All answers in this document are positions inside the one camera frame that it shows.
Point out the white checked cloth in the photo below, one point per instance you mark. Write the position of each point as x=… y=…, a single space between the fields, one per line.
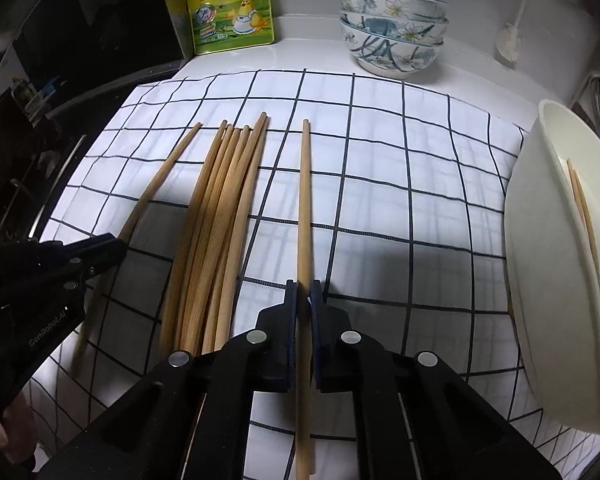
x=380 y=185

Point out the bundle of wooden chopsticks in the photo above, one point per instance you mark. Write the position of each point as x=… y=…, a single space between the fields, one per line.
x=220 y=210

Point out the person's left hand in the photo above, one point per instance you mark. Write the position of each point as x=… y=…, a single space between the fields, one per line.
x=7 y=435

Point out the black glass stove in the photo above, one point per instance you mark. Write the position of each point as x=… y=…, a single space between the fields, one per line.
x=55 y=35

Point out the wooden chopstick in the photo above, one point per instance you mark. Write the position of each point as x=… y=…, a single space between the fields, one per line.
x=170 y=170
x=571 y=172
x=586 y=225
x=305 y=210

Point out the floral ceramic bowl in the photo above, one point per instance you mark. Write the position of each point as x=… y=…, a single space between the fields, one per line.
x=395 y=5
x=395 y=30

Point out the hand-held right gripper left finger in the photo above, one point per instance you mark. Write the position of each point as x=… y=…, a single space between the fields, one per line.
x=291 y=340

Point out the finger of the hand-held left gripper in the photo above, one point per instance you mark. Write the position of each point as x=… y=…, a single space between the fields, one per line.
x=100 y=247
x=100 y=272

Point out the stacked floral ceramic bowls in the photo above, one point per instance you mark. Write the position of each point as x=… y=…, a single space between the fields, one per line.
x=390 y=57

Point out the yellow seasoning pouch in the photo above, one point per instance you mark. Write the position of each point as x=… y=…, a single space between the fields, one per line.
x=230 y=10

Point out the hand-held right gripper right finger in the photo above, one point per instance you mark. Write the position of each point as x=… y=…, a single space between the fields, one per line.
x=317 y=340

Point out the white dish brush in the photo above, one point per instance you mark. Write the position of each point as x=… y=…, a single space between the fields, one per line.
x=507 y=42

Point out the large white bowl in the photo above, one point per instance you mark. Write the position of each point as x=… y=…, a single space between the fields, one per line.
x=540 y=260

